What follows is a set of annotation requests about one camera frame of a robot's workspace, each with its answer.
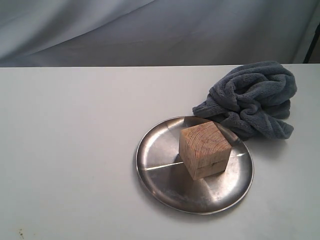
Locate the white backdrop cloth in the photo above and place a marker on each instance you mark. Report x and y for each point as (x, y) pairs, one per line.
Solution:
(117, 33)

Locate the round stainless steel plate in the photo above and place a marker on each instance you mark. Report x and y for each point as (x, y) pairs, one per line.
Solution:
(163, 174)

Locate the black backdrop stand pole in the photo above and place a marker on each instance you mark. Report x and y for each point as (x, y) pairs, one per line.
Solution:
(311, 48)

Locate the wooden cube block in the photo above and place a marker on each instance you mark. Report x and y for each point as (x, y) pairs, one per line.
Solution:
(204, 150)

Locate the grey fluffy towel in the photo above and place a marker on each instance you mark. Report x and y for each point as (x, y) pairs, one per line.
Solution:
(252, 100)

